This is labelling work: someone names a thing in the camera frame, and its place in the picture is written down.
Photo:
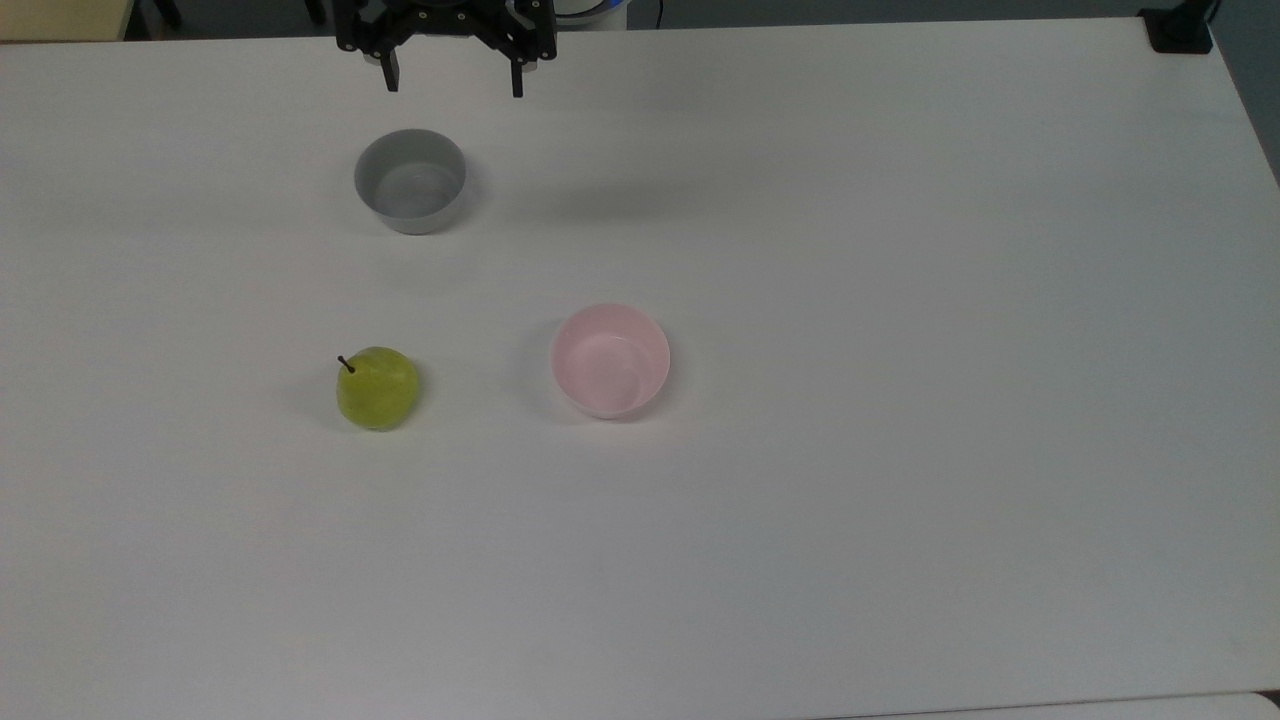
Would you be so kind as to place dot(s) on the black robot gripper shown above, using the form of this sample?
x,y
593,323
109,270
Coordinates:
x,y
445,20

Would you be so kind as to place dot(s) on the green pear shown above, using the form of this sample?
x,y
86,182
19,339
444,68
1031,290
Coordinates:
x,y
378,390

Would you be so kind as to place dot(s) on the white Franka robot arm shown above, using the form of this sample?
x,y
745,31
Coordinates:
x,y
600,18

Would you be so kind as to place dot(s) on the grey bowl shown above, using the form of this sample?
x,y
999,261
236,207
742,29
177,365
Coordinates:
x,y
411,182

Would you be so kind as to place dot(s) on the pink bowl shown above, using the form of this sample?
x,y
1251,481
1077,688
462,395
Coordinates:
x,y
610,360

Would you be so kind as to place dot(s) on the light wooden furniture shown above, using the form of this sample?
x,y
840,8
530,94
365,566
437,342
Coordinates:
x,y
60,18

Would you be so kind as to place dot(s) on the black table clamp mount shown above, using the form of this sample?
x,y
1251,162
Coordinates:
x,y
1180,28

